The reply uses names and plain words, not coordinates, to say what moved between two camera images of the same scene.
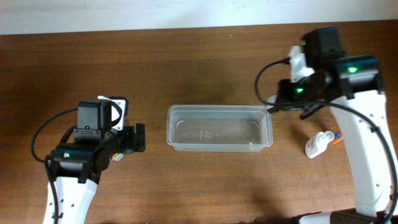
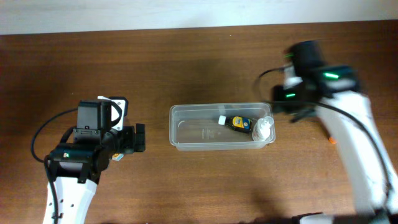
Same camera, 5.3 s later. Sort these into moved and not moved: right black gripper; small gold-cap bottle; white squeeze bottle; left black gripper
Moved: white squeeze bottle
Not moved: small gold-cap bottle; left black gripper; right black gripper
